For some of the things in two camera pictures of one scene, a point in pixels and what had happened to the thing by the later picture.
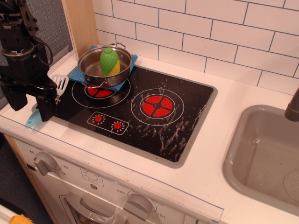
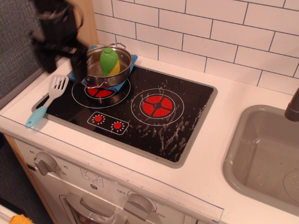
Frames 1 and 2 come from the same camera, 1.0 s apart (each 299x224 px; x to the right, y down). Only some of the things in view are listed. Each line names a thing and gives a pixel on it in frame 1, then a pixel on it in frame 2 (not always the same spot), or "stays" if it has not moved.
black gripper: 27,67 -> 55,36
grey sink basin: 262,161 stays
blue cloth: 75,75 stays
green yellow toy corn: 110,62 stays
